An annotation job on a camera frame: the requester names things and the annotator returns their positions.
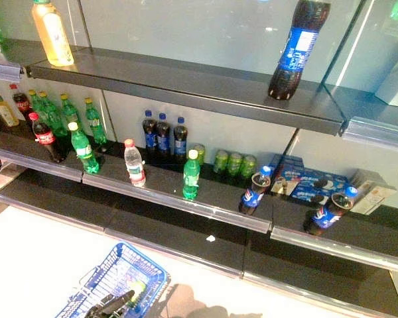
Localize dark left robot hand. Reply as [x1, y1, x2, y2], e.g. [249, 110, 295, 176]
[86, 290, 136, 318]

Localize blue wire shopping basket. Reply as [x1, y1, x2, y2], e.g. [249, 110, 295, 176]
[54, 242, 172, 318]

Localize green item in basket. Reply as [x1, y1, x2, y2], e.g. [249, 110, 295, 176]
[128, 280, 147, 303]

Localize dark metal shelf board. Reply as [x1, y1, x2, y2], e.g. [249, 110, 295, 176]
[0, 168, 398, 318]
[0, 105, 398, 273]
[25, 47, 350, 137]

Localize water bottle red cap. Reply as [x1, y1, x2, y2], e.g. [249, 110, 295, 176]
[123, 138, 147, 188]

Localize green Sprite bottle yellow cap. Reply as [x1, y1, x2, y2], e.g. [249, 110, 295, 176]
[38, 91, 68, 138]
[27, 89, 46, 124]
[59, 93, 81, 131]
[84, 96, 108, 146]
[182, 149, 202, 201]

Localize green Sprite bottle white cap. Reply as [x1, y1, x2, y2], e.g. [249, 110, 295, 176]
[67, 121, 101, 175]

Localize small Pepsi bottle blue cap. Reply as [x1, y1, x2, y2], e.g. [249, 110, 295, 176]
[156, 112, 172, 161]
[142, 109, 159, 160]
[302, 185, 360, 237]
[237, 165, 274, 217]
[172, 116, 189, 164]

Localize green soda can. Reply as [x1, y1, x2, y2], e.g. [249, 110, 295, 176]
[192, 142, 206, 166]
[213, 149, 230, 174]
[241, 154, 258, 180]
[227, 151, 244, 177]

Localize Coca-Cola bottle red cap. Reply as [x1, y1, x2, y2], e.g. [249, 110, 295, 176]
[28, 112, 66, 164]
[9, 83, 33, 124]

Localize small yellow tea bottle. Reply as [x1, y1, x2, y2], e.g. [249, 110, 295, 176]
[0, 89, 20, 128]

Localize blue Oreo cookie box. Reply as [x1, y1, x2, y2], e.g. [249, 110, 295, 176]
[270, 168, 350, 207]

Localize large yellow tea bottle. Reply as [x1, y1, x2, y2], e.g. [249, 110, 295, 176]
[31, 0, 75, 68]

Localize beige cardboard box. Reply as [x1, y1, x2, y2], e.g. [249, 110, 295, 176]
[347, 168, 398, 216]

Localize large Pepsi cola bottle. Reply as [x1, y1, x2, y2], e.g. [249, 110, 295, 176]
[267, 0, 332, 101]

